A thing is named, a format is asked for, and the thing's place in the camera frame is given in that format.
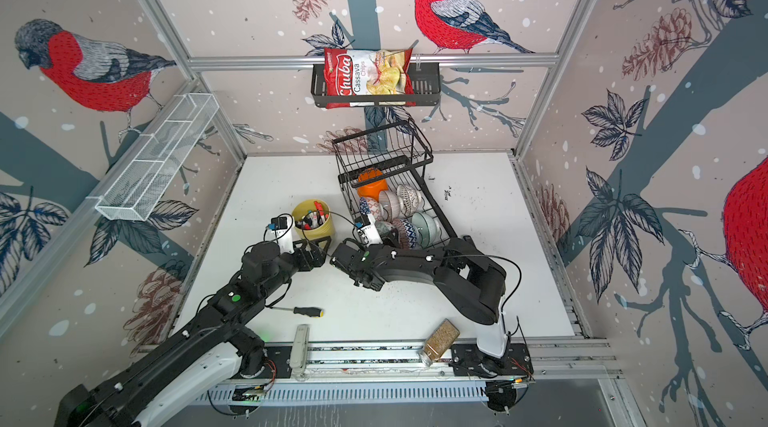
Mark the orange plastic bowl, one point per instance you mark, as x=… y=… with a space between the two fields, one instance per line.
x=371 y=183

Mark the dark striped ceramic bowl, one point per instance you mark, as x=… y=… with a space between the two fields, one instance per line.
x=391 y=204

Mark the black wall wire basket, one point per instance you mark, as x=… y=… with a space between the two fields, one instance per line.
x=424 y=80

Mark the yellow black handled screwdriver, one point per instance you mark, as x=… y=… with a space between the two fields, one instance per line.
x=311 y=312

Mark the grey metal bar tool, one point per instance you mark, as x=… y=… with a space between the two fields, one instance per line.
x=299 y=353

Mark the yellow marker cup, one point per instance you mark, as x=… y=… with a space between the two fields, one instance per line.
x=306 y=222

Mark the orange white patterned bowl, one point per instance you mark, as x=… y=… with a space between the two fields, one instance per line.
x=407 y=235

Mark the blue triangle patterned bowl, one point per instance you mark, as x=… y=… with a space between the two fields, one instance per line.
x=370 y=206

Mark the red cap marker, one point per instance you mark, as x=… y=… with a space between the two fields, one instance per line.
x=320 y=213

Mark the glass jar of grains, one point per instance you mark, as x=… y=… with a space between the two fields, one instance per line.
x=438 y=343

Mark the red cassava chips bag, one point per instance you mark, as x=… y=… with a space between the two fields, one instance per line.
x=356 y=73

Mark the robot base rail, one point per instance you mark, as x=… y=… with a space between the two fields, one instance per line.
x=360 y=374

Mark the teal patterned ceramic bowl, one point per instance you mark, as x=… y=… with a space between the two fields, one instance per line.
x=428 y=228

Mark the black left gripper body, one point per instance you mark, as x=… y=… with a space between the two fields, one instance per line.
x=302 y=262

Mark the grey green patterned bowl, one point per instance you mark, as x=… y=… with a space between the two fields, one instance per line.
x=387 y=232

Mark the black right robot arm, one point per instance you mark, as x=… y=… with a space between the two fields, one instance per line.
x=471 y=281

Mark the white mesh wall shelf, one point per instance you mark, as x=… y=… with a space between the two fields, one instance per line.
x=140 y=186

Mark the black wire dish rack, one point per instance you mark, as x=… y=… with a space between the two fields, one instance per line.
x=401 y=151

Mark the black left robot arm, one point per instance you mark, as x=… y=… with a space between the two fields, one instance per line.
x=214 y=346

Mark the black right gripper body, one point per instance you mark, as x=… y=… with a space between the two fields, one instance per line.
x=365 y=254

